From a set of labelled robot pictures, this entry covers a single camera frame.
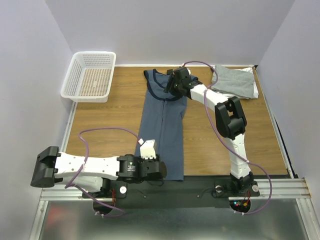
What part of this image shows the blue printed tank top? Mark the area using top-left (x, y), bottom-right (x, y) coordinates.
top-left (138, 69), bottom-right (188, 181)

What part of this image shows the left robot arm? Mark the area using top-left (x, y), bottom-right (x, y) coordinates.
top-left (30, 146), bottom-right (167, 197)

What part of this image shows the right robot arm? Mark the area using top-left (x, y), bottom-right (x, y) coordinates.
top-left (164, 66), bottom-right (254, 195)

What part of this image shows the grey folded tank top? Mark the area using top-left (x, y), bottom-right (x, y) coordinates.
top-left (211, 64), bottom-right (255, 98)

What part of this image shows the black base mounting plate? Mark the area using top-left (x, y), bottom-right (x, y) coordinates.
top-left (94, 175), bottom-right (260, 209)

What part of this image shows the white plastic laundry basket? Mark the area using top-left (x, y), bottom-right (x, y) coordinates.
top-left (60, 51), bottom-right (117, 103)

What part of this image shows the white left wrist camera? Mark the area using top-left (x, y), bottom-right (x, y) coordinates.
top-left (138, 138), bottom-right (157, 160)

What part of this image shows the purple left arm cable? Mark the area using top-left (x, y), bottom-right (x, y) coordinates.
top-left (64, 127), bottom-right (145, 218)

